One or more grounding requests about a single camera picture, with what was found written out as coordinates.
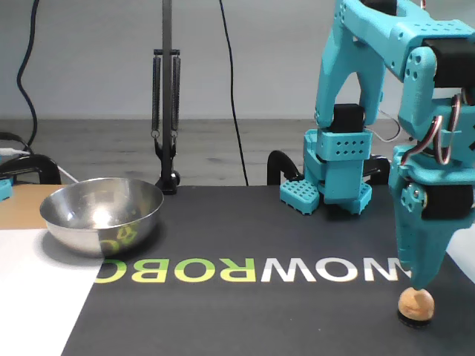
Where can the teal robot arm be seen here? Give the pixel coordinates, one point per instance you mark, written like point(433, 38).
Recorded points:
point(371, 22)

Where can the black table clamp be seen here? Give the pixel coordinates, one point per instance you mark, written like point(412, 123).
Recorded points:
point(276, 163)
point(378, 167)

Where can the teal robot base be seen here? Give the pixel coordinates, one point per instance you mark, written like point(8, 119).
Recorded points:
point(341, 185)

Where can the small teal printed part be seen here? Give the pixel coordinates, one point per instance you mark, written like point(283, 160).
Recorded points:
point(5, 189)

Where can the black WOWROBO mat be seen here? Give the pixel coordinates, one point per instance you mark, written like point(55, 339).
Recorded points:
point(222, 315)

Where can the black C clamp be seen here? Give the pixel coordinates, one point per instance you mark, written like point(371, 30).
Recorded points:
point(37, 163)

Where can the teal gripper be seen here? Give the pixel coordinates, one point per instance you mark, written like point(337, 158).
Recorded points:
point(421, 222)

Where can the tan ball with black base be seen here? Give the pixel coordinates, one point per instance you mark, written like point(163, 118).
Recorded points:
point(408, 304)

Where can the metal bowl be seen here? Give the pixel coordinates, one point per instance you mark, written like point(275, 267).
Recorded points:
point(74, 237)

